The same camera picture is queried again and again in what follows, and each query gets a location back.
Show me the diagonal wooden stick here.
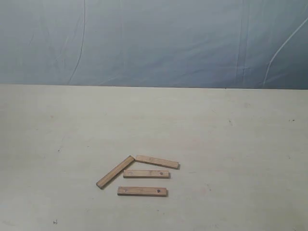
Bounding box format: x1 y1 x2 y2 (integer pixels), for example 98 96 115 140
96 155 135 190

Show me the grey-blue backdrop cloth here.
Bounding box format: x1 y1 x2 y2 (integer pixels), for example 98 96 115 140
0 0 308 89

